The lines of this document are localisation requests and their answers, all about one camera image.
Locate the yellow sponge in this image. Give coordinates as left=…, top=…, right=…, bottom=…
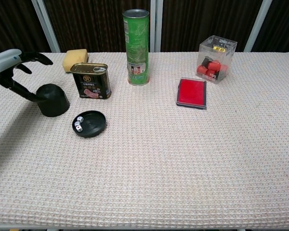
left=62, top=49, right=89, bottom=74

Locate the aluminium partition post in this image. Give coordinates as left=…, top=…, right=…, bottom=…
left=243, top=0, right=273, bottom=52
left=31, top=0, right=61, bottom=53
left=149, top=0, right=163, bottom=52

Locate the dark luncheon meat can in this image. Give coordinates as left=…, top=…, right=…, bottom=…
left=70, top=62, right=112, bottom=100

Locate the black round tray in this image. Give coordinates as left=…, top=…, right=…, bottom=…
left=72, top=110, right=107, bottom=138

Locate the black dice cup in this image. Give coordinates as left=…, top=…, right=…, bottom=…
left=36, top=83, right=70, bottom=118

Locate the red playing card case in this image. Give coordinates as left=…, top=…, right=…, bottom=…
left=176, top=77, right=208, bottom=110

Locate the beige waffle tablecloth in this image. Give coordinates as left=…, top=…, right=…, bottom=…
left=0, top=51, right=289, bottom=229

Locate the clear box with red pieces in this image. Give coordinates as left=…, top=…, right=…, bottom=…
left=196, top=35, right=238, bottom=84

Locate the green chips tube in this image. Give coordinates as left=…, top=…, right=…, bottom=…
left=122, top=9, right=151, bottom=86

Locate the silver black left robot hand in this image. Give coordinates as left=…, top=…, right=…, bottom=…
left=0, top=49, right=54, bottom=103

